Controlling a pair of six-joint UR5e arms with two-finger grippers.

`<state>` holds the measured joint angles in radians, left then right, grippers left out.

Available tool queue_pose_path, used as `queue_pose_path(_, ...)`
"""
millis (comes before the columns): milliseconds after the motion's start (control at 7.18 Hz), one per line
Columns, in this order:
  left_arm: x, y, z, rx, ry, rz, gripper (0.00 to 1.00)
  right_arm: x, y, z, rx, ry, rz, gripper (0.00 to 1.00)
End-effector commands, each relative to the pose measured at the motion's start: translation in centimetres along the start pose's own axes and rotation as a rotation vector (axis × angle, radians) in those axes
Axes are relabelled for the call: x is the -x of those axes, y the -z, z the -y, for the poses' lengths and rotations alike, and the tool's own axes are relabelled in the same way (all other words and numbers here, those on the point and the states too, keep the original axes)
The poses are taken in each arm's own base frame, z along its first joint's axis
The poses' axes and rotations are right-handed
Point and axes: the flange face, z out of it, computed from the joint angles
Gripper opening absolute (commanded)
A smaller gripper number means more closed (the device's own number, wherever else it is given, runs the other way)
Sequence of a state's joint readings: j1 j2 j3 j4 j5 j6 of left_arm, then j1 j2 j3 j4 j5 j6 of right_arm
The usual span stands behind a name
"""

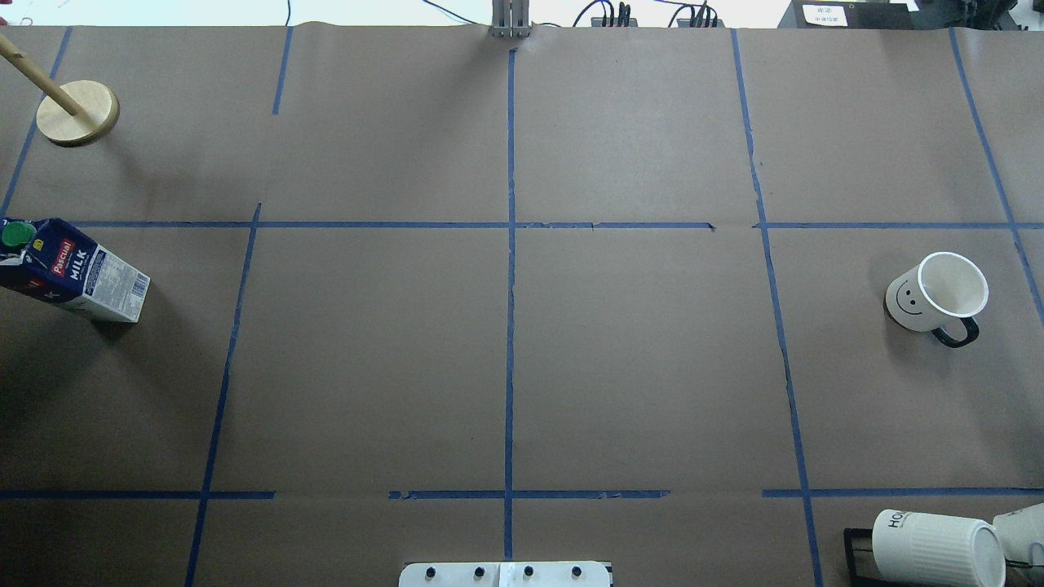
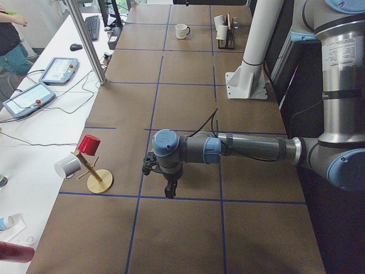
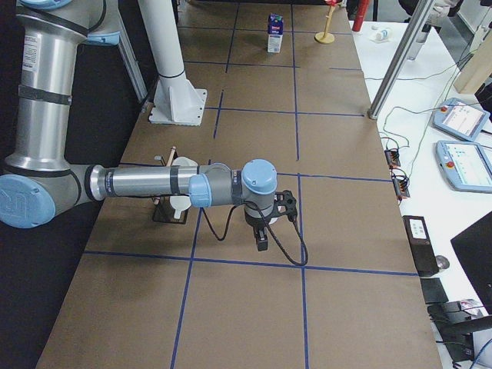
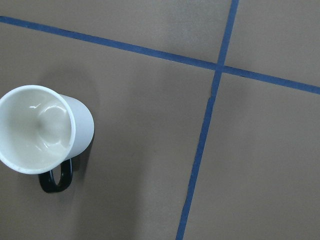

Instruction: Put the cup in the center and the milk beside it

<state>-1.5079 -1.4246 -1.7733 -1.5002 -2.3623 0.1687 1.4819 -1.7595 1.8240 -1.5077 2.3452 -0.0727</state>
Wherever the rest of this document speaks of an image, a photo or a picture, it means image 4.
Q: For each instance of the white mug with black handle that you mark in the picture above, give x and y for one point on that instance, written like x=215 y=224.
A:
x=41 y=131

